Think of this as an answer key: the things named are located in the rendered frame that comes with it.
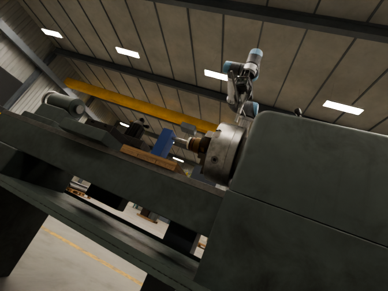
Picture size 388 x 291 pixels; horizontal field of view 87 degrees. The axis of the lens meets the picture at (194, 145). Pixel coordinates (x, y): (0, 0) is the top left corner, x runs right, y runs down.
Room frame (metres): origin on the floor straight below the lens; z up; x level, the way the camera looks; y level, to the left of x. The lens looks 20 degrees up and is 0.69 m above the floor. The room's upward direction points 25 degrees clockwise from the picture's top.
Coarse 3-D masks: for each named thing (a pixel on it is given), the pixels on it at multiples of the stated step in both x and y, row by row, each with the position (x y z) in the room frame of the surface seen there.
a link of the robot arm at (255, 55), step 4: (256, 48) 0.86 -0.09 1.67; (252, 52) 0.86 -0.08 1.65; (256, 52) 0.85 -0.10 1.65; (260, 52) 0.86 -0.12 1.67; (248, 56) 0.88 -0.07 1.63; (252, 56) 0.86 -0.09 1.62; (256, 56) 0.86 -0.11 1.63; (260, 56) 0.86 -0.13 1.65; (248, 60) 0.87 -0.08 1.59; (252, 60) 0.86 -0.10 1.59; (256, 60) 0.86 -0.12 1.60; (260, 60) 0.88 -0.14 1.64; (256, 64) 0.87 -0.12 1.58
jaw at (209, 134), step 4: (208, 132) 0.90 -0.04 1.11; (212, 132) 0.89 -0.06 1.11; (216, 132) 0.87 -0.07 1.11; (220, 132) 0.86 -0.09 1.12; (204, 136) 0.95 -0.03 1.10; (208, 136) 0.89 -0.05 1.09; (216, 136) 0.86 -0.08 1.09; (200, 140) 0.98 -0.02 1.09; (204, 140) 0.94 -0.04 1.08; (208, 140) 0.91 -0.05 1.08; (200, 144) 0.99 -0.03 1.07; (204, 144) 0.97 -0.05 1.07; (208, 144) 0.95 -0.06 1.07
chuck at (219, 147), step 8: (224, 128) 0.86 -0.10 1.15; (232, 128) 0.86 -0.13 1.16; (224, 136) 0.84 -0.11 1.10; (232, 136) 0.83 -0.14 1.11; (216, 144) 0.85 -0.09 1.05; (224, 144) 0.84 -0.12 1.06; (208, 152) 0.87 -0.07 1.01; (216, 152) 0.86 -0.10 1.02; (224, 152) 0.84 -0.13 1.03; (208, 160) 0.89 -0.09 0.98; (224, 160) 0.85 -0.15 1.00; (208, 168) 0.91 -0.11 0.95; (216, 168) 0.89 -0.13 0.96; (208, 176) 0.96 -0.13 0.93; (216, 176) 0.93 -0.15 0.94
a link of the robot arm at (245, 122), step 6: (246, 102) 1.31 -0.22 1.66; (252, 102) 1.30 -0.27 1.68; (246, 108) 1.32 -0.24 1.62; (252, 108) 1.30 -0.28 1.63; (240, 114) 1.37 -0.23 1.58; (246, 114) 1.33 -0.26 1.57; (252, 114) 1.32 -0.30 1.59; (240, 120) 1.39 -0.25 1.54; (246, 120) 1.35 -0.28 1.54; (252, 120) 1.36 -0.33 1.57; (246, 126) 1.37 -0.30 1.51
